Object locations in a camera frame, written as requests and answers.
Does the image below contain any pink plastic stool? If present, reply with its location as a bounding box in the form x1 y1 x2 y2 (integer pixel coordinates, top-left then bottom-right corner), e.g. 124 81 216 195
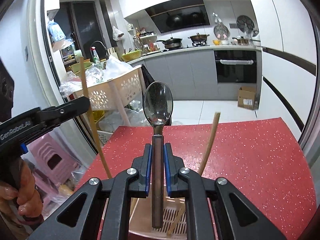
28 132 82 193

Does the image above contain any steel spoon brown handle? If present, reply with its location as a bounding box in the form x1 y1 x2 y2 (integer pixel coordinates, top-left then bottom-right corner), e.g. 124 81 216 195
143 81 173 229

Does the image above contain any beige perforated storage rack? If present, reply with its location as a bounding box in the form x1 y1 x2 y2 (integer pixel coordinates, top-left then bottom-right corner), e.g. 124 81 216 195
88 65 145 126

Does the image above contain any cardboard box on floor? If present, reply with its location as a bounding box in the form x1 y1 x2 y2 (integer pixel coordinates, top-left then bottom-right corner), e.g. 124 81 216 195
238 86 257 110

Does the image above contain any black wok on stove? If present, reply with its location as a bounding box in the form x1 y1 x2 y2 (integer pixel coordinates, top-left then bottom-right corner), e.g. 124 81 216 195
156 37 182 50

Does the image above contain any person's left hand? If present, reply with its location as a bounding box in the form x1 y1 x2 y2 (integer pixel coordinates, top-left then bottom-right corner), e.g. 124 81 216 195
1 161 43 218

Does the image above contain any wooden chopstick in holder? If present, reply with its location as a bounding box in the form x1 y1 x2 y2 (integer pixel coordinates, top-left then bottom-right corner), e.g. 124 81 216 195
80 57 112 179
198 112 221 175

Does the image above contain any black built-in oven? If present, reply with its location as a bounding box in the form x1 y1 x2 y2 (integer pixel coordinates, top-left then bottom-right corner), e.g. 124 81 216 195
214 50 257 83

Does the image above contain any beige plastic utensil holder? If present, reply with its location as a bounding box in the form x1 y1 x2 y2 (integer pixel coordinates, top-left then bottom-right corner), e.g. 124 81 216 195
127 194 188 240

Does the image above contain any black range hood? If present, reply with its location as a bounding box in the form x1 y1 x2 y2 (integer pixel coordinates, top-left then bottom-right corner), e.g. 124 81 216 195
146 0 210 33

